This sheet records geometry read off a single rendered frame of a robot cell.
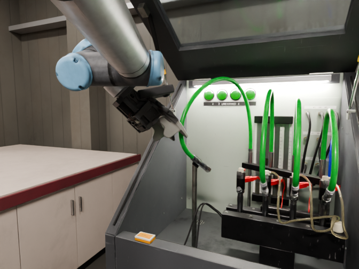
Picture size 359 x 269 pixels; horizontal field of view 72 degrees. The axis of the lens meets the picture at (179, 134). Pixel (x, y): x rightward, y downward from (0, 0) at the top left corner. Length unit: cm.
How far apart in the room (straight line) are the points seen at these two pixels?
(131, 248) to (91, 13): 63
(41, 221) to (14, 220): 19
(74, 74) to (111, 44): 19
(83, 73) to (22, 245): 146
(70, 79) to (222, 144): 75
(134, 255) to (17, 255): 118
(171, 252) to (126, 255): 15
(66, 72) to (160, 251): 50
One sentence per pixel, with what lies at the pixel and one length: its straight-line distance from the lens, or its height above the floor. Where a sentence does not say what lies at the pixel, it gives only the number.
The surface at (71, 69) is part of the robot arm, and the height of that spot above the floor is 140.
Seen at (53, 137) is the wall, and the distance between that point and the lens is 396.
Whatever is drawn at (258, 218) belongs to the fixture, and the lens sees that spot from 85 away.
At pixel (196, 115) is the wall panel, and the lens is 116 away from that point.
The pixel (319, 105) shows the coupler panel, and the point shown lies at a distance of 109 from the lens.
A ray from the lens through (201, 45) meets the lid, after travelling 104.
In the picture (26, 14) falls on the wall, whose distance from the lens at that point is 445.
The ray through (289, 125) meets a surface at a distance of 106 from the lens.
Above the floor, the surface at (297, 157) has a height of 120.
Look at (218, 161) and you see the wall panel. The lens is 115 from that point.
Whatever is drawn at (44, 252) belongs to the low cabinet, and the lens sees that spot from 200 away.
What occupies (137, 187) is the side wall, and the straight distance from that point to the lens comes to 85.
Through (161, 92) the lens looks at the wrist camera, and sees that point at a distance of 71.
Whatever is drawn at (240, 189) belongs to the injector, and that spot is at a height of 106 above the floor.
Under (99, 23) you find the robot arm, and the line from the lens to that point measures 34.
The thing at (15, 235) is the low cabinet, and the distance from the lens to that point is 182.
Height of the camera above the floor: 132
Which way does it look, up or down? 6 degrees down
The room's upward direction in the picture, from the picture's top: straight up
